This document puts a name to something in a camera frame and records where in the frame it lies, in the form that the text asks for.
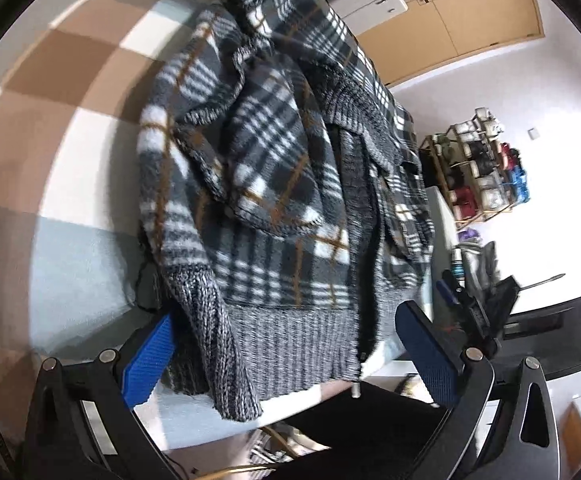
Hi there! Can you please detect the grey plaid fleece jacket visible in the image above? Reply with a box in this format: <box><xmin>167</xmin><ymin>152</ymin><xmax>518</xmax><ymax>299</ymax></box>
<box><xmin>138</xmin><ymin>0</ymin><xmax>436</xmax><ymax>423</ymax></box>

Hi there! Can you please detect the wooden shoe rack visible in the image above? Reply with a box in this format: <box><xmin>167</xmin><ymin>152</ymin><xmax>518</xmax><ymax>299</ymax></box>
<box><xmin>418</xmin><ymin>110</ymin><xmax>532</xmax><ymax>229</ymax></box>

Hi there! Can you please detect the wooden door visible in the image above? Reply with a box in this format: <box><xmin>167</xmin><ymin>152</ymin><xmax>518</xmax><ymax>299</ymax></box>
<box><xmin>355</xmin><ymin>0</ymin><xmax>546</xmax><ymax>88</ymax></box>

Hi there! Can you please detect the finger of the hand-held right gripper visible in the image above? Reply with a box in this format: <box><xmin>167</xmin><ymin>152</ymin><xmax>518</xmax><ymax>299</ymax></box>
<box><xmin>442</xmin><ymin>268</ymin><xmax>477</xmax><ymax>302</ymax></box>
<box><xmin>435</xmin><ymin>279</ymin><xmax>472</xmax><ymax>313</ymax></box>

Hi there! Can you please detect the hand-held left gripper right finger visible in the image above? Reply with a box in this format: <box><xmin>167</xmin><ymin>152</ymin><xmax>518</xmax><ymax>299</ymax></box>
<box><xmin>395</xmin><ymin>300</ymin><xmax>571</xmax><ymax>480</ymax></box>

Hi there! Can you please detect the person's black clothing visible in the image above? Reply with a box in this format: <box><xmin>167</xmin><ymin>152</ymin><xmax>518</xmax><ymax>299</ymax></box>
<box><xmin>255</xmin><ymin>379</ymin><xmax>454</xmax><ymax>480</ymax></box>

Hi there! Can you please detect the long black furniture top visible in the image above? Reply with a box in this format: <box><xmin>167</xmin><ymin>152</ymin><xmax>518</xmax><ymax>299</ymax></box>
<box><xmin>491</xmin><ymin>291</ymin><xmax>581</xmax><ymax>402</ymax></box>

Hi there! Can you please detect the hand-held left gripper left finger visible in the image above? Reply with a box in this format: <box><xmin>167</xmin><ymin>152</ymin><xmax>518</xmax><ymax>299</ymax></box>
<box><xmin>23</xmin><ymin>310</ymin><xmax>181</xmax><ymax>480</ymax></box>

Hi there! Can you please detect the thin metal rod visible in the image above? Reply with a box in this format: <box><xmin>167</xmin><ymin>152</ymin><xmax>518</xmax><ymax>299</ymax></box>
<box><xmin>518</xmin><ymin>273</ymin><xmax>567</xmax><ymax>291</ymax></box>

